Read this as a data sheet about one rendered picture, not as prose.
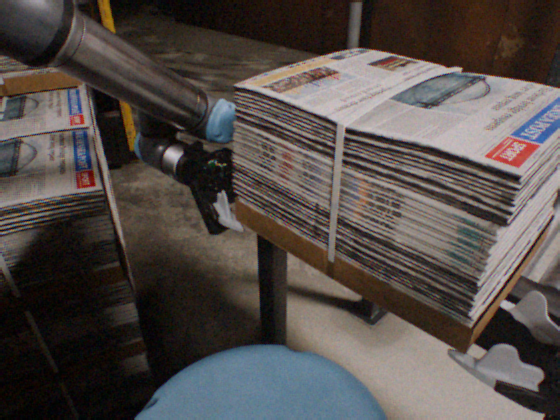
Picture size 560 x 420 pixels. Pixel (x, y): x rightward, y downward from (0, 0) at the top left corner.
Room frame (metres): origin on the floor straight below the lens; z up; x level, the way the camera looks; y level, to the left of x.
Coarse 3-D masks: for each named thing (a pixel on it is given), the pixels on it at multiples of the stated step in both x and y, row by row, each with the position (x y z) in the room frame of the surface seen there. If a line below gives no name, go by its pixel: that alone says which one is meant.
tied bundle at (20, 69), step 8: (0, 56) 1.10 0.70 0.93; (0, 64) 1.09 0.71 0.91; (8, 64) 1.10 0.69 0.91; (16, 64) 1.11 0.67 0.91; (0, 72) 1.09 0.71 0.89; (8, 72) 1.10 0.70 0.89; (16, 72) 1.10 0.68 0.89; (24, 72) 1.11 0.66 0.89; (32, 72) 1.12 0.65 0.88; (40, 72) 1.12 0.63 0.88; (48, 72) 1.13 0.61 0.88; (0, 80) 1.08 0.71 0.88
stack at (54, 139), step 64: (0, 128) 0.89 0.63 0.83; (64, 128) 0.89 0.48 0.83; (0, 192) 0.62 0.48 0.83; (64, 192) 0.62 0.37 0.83; (0, 256) 0.56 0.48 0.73; (64, 256) 0.60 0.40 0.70; (0, 320) 0.55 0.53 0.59; (64, 320) 0.59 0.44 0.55; (128, 320) 0.64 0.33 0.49; (0, 384) 0.53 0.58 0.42; (64, 384) 0.57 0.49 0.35; (128, 384) 0.62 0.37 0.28
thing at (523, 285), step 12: (516, 288) 0.42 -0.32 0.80; (528, 288) 0.42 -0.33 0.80; (540, 288) 0.42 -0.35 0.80; (516, 300) 0.41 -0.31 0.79; (552, 300) 0.40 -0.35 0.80; (552, 312) 0.38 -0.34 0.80; (492, 324) 0.42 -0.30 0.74; (504, 324) 0.41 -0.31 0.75; (480, 336) 0.42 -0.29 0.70; (492, 336) 0.41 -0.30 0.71; (504, 336) 0.40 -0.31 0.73; (516, 336) 0.39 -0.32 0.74; (516, 348) 0.39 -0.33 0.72; (528, 348) 0.38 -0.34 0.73; (528, 360) 0.38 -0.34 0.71; (540, 360) 0.37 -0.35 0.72
